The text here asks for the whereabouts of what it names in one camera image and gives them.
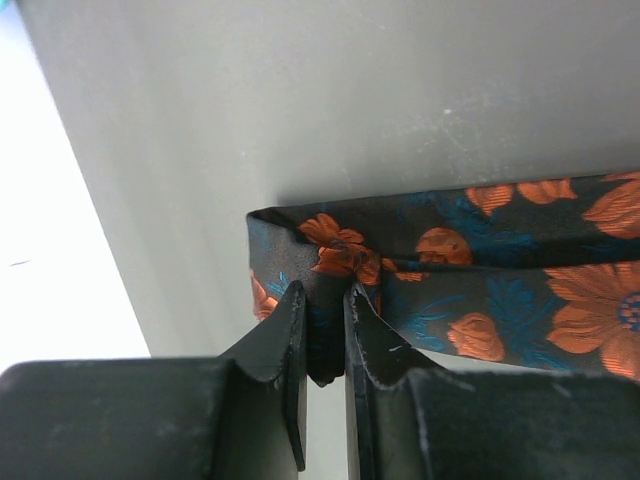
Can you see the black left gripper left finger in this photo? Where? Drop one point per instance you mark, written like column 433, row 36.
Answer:
column 261, row 432

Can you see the dark orange floral tie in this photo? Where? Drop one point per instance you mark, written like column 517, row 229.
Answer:
column 541, row 274

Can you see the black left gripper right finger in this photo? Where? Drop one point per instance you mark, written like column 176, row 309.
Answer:
column 383, row 429

